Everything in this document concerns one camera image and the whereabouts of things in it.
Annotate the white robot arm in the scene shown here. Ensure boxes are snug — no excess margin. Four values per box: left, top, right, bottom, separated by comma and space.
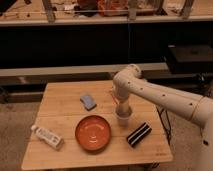
113, 64, 213, 171

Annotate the orange marker pen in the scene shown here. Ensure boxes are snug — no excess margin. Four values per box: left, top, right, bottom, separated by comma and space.
110, 87, 118, 105

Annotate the black white striped block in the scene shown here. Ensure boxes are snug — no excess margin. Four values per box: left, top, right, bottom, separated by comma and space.
126, 122, 152, 148

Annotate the blue sponge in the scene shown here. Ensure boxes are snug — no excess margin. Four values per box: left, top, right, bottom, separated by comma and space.
80, 94, 97, 111

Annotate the orange bowl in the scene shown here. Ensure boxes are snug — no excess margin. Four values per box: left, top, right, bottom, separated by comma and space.
75, 115, 111, 152

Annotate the wooden table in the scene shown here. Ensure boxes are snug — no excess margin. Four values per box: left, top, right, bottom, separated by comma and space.
22, 81, 173, 171

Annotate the white plastic bottle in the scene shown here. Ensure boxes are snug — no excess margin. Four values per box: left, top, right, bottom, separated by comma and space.
31, 125, 63, 150

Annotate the black box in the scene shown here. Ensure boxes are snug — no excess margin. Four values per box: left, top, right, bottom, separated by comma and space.
165, 45, 213, 74

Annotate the black cable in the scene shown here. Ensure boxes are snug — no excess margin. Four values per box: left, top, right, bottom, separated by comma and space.
156, 105, 174, 144

